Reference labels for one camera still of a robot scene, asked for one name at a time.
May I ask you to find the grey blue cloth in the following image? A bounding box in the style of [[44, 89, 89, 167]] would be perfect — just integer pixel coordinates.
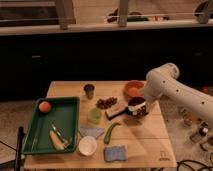
[[79, 125, 104, 139]]

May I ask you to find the orange fruit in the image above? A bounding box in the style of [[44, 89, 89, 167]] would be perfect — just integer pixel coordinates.
[[39, 101, 51, 113]]

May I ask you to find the green plastic cup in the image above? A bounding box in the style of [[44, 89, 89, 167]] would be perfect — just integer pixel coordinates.
[[88, 108, 102, 124]]

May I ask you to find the metal cup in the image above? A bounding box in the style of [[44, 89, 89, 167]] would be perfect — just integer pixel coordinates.
[[84, 84, 95, 99]]

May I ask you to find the white handled brush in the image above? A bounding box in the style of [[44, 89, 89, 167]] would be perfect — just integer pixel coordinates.
[[128, 102, 146, 112]]

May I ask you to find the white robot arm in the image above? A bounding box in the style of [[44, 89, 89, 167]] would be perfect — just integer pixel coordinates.
[[142, 63, 213, 126]]

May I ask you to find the green plastic tray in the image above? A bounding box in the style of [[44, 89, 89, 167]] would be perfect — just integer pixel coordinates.
[[22, 97, 80, 155]]

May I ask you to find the bunch of red grapes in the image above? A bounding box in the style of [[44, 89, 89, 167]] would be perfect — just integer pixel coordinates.
[[96, 97, 117, 109]]

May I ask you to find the blue sponge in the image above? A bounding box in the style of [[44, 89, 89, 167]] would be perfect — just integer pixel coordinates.
[[104, 146, 127, 162]]

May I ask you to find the black handled scrub brush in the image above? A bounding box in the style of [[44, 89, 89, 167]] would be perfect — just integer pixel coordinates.
[[105, 104, 126, 120]]

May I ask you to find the green chili pepper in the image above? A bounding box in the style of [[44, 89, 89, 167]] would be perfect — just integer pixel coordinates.
[[104, 122, 121, 144]]

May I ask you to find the dark brown bowl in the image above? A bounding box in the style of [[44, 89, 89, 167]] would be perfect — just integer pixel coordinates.
[[128, 97, 148, 116]]

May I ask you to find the orange bowl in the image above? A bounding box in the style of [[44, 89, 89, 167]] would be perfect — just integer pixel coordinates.
[[123, 80, 144, 97]]

